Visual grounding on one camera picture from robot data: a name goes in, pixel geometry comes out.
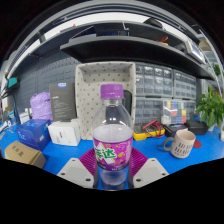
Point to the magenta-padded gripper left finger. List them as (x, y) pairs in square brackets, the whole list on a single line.
[(75, 171)]

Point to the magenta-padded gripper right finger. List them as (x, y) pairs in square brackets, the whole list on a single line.
[(150, 171)]

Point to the clear bottle with purple cap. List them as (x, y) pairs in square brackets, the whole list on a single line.
[(112, 146)]

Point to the yellow multimeter with leads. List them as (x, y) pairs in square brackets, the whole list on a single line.
[(146, 133)]

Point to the white product box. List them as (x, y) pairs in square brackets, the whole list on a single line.
[(65, 132)]

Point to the beige patterned mug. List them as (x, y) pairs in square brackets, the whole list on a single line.
[(182, 145)]

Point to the black box with white label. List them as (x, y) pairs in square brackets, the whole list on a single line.
[(175, 128)]

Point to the brown cardboard box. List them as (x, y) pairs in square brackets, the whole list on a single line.
[(23, 153)]

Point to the blue printed box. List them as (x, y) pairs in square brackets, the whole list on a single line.
[(33, 133)]

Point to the wide grey drawer cabinet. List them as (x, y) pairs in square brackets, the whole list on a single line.
[(148, 110)]

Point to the clear compartment parts box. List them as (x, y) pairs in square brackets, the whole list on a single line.
[(174, 112)]

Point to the black flat box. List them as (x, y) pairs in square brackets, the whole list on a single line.
[(196, 127)]

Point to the dark grey flat box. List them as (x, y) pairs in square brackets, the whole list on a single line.
[(62, 101)]

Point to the purple plastic bag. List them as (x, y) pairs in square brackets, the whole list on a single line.
[(40, 106)]

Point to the small white box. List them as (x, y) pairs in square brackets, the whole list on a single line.
[(24, 118)]

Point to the black rectangular case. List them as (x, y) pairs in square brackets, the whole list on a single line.
[(127, 100)]

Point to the white perforated tray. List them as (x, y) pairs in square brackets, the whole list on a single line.
[(88, 96)]

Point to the green potted plant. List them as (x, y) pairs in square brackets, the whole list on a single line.
[(210, 108)]

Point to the grey small-parts drawer cabinet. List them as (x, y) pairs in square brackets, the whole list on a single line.
[(154, 80), (184, 85)]

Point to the teal plastic bin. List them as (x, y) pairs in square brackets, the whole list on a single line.
[(12, 83)]

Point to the dark grey shelf board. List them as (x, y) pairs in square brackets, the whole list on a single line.
[(133, 51), (140, 29)]

